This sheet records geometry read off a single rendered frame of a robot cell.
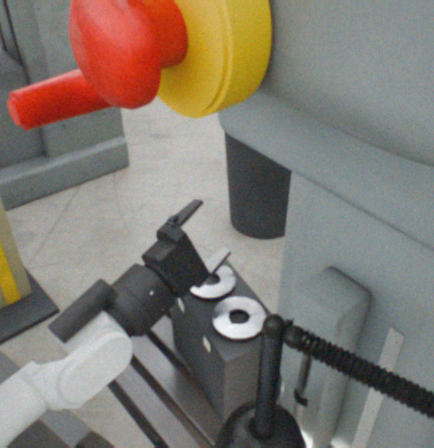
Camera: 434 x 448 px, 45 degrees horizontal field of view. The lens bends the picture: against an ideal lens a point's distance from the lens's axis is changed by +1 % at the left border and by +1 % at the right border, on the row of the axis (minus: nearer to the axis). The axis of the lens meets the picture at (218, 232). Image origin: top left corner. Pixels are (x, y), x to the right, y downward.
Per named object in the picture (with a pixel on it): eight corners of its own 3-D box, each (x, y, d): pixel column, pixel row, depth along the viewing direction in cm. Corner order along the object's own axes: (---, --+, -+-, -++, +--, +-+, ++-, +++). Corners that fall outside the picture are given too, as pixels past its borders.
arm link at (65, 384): (142, 358, 72) (60, 428, 66) (110, 336, 79) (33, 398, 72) (123, 323, 69) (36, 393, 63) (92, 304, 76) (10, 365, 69)
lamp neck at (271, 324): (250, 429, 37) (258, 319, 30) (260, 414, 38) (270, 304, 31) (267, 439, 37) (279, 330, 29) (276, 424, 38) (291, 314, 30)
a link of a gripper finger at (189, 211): (207, 204, 80) (180, 229, 78) (194, 201, 83) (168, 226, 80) (202, 196, 80) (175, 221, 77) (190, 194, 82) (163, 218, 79)
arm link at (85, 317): (165, 331, 76) (108, 391, 71) (127, 310, 84) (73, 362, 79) (128, 277, 70) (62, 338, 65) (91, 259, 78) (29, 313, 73)
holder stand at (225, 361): (223, 426, 92) (224, 357, 79) (172, 339, 107) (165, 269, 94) (280, 397, 96) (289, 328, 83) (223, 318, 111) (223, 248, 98)
